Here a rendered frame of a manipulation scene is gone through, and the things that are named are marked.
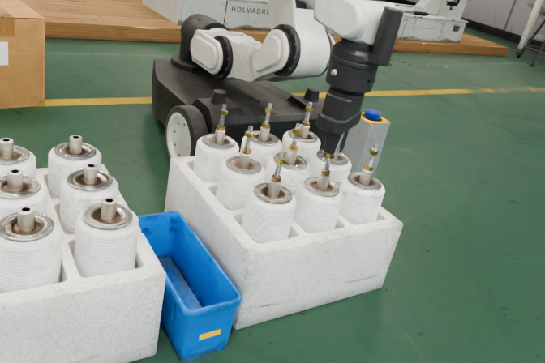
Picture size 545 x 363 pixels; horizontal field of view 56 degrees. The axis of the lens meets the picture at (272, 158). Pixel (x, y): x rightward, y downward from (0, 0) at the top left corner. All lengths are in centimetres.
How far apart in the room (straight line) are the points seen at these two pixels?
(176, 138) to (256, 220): 65
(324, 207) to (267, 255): 16
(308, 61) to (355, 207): 49
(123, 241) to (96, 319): 13
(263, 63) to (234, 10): 178
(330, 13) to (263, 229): 41
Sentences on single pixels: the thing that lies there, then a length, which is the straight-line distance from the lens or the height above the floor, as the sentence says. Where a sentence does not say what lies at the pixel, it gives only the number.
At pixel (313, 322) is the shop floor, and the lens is 111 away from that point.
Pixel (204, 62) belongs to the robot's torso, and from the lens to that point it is 176.
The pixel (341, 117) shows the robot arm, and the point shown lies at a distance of 95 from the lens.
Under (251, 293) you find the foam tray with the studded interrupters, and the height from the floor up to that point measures 9.
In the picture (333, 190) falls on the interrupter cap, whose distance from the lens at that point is 105.
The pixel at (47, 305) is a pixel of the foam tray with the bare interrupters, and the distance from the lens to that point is 83.
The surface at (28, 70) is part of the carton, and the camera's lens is 189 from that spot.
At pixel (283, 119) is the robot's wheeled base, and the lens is 159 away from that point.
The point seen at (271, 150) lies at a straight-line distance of 119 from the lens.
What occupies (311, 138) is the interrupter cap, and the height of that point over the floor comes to 25.
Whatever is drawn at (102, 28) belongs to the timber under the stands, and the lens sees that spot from 286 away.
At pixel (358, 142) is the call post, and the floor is 25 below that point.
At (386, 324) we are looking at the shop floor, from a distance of 117.
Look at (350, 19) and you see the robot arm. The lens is 90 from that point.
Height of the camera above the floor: 72
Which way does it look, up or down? 24 degrees down
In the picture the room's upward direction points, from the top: 12 degrees clockwise
